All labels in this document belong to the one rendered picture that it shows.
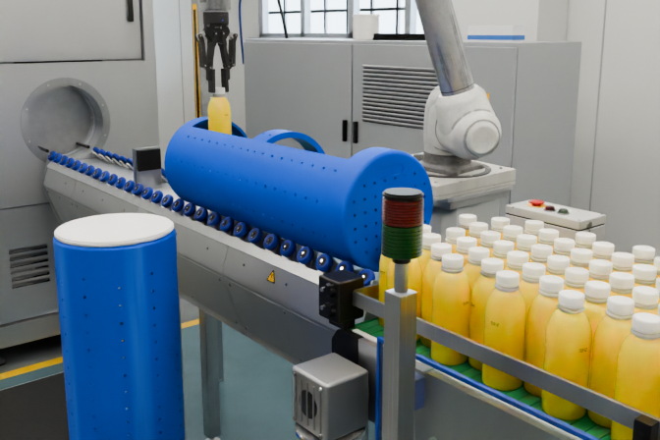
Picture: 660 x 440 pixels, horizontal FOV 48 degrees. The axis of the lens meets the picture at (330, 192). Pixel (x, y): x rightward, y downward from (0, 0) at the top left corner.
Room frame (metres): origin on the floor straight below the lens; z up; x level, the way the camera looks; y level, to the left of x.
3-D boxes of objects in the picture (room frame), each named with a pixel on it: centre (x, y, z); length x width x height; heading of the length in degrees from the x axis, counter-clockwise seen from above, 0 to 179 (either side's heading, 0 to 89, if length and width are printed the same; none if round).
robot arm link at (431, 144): (2.40, -0.39, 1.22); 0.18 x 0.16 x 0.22; 9
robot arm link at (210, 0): (2.24, 0.34, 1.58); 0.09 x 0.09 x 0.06
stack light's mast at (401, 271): (1.10, -0.11, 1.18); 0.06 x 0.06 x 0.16
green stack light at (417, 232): (1.10, -0.11, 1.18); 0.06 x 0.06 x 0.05
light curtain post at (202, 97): (3.00, 0.51, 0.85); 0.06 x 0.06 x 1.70; 38
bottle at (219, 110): (2.24, 0.33, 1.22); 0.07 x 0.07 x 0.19
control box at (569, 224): (1.64, -0.51, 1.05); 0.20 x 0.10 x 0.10; 38
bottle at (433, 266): (1.36, -0.21, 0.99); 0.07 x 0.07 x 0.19
